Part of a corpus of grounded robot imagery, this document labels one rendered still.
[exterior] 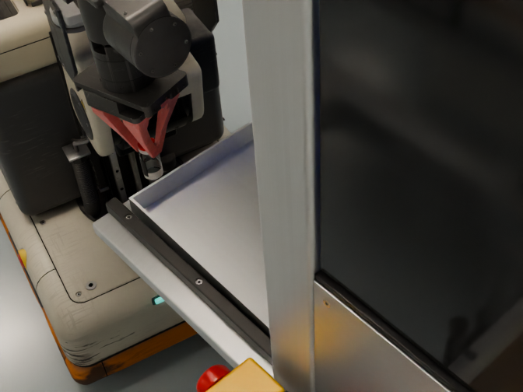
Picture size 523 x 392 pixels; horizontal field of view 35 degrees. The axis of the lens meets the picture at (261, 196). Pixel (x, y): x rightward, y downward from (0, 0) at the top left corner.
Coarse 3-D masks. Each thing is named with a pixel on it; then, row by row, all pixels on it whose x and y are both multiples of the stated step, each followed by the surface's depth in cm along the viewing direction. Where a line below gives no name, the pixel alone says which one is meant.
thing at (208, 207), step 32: (192, 160) 119; (224, 160) 124; (160, 192) 119; (192, 192) 120; (224, 192) 119; (256, 192) 119; (160, 224) 111; (192, 224) 116; (224, 224) 115; (256, 224) 115; (192, 256) 107; (224, 256) 111; (256, 256) 111; (224, 288) 104; (256, 288) 108; (256, 320) 101
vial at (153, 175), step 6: (144, 156) 89; (150, 156) 89; (156, 156) 90; (150, 162) 90; (156, 162) 90; (150, 168) 90; (156, 168) 91; (162, 168) 92; (150, 174) 91; (156, 174) 91; (162, 174) 92
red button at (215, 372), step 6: (216, 366) 85; (222, 366) 85; (204, 372) 85; (210, 372) 84; (216, 372) 84; (222, 372) 84; (228, 372) 85; (204, 378) 84; (210, 378) 84; (216, 378) 84; (222, 378) 84; (198, 384) 84; (204, 384) 84; (210, 384) 84; (198, 390) 84; (204, 390) 84
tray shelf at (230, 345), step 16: (128, 208) 118; (96, 224) 117; (112, 224) 117; (112, 240) 115; (128, 240) 114; (128, 256) 113; (144, 256) 112; (144, 272) 111; (160, 272) 110; (160, 288) 109; (176, 288) 108; (176, 304) 107; (192, 304) 107; (192, 320) 105; (208, 320) 105; (208, 336) 103; (224, 336) 103; (240, 336) 103; (224, 352) 102; (240, 352) 101; (256, 352) 101
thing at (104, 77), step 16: (96, 48) 79; (112, 48) 78; (96, 64) 81; (112, 64) 79; (128, 64) 79; (80, 80) 84; (96, 80) 83; (112, 80) 80; (128, 80) 80; (144, 80) 81; (160, 80) 82; (176, 80) 82; (112, 96) 81; (128, 96) 81; (144, 96) 80; (160, 96) 80; (144, 112) 80
